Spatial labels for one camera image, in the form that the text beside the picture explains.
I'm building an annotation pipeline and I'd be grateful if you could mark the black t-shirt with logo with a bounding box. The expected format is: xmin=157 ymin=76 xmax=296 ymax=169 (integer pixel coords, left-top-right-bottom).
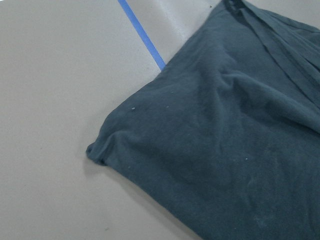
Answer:
xmin=86 ymin=0 xmax=320 ymax=240

